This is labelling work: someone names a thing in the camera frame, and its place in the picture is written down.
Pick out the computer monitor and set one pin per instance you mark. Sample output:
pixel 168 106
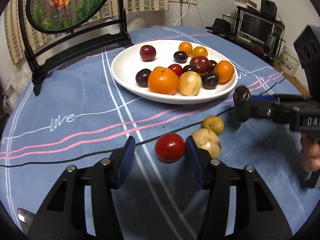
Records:
pixel 256 27

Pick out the round goldfish screen stand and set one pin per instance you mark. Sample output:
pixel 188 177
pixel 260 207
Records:
pixel 40 72

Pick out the black speaker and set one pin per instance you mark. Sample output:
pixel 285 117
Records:
pixel 268 8

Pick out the large front orange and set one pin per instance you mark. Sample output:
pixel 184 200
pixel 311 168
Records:
pixel 163 81

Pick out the person right hand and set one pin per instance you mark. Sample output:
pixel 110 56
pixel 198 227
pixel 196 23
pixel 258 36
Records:
pixel 310 154

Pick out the red cherry tomato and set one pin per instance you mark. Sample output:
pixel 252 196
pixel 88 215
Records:
pixel 170 148
pixel 177 69

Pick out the dark red plum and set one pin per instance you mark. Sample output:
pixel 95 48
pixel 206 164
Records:
pixel 147 53

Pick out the spotted yellow pear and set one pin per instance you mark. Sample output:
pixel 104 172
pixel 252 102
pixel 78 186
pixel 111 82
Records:
pixel 190 83

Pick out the dark red smartphone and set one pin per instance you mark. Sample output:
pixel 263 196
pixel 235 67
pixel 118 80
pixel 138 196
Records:
pixel 26 218

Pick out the black hat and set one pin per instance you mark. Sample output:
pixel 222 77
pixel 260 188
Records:
pixel 220 26

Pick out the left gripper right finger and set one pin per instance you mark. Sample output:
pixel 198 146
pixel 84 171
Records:
pixel 258 214

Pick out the yellow orange small tomato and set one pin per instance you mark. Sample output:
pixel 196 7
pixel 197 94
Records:
pixel 186 47

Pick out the blue striped tablecloth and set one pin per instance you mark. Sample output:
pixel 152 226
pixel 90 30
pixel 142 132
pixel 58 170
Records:
pixel 81 114

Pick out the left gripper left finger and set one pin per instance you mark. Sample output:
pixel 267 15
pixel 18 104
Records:
pixel 62 213

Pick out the orange mandarin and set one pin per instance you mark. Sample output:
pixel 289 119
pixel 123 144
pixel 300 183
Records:
pixel 224 70
pixel 199 51

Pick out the small yellow green longan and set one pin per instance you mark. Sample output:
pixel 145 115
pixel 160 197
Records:
pixel 214 123

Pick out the beige potato fruit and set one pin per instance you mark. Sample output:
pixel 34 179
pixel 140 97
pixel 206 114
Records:
pixel 207 140

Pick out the white bucket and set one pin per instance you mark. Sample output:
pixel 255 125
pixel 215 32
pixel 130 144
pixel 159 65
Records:
pixel 288 62

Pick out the dark wrinkled passion fruit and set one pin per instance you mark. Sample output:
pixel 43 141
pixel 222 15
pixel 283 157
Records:
pixel 241 94

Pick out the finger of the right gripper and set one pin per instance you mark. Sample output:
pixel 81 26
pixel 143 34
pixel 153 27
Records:
pixel 253 109
pixel 270 97

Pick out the small dark cherry centre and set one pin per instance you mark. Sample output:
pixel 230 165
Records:
pixel 189 68

